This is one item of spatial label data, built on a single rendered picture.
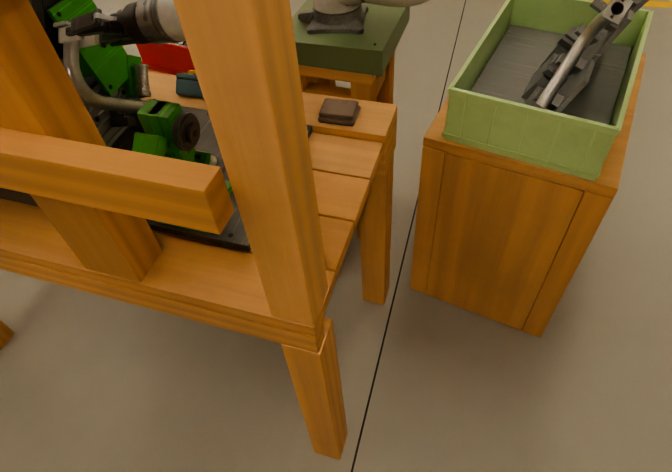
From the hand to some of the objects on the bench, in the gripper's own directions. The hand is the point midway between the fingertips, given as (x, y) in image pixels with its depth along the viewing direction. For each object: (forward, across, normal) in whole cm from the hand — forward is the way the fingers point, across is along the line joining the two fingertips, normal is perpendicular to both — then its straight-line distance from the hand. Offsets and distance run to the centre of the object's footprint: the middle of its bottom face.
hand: (78, 36), depth 103 cm
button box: (+6, -48, +3) cm, 48 cm away
